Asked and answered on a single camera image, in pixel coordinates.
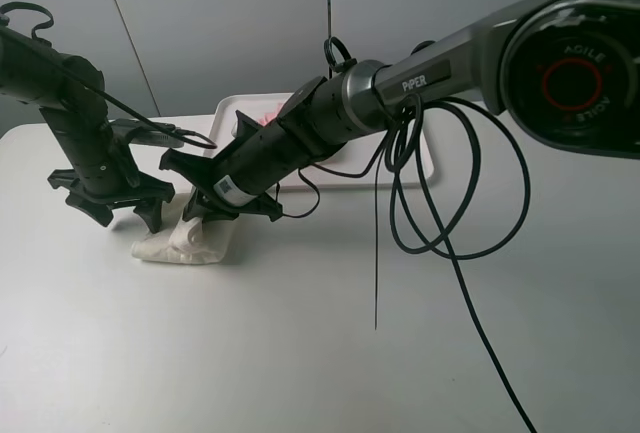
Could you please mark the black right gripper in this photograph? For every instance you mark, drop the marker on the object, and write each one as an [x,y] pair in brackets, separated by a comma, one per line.
[235,181]

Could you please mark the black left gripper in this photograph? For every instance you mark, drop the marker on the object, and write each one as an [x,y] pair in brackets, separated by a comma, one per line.
[103,173]

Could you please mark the cream white towel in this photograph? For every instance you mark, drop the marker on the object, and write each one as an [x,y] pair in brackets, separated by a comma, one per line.
[191,242]

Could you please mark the pink towel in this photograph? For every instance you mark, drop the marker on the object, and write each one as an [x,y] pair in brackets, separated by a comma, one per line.
[270,116]

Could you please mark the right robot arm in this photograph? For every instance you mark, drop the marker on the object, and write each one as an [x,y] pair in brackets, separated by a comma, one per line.
[566,70]

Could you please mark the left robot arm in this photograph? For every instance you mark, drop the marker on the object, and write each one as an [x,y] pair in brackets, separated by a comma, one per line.
[69,93]

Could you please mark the white rectangular plastic tray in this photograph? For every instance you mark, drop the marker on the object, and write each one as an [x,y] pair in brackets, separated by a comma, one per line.
[352,158]

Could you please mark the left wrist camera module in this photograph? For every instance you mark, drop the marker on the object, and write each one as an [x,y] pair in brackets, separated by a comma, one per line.
[150,135]

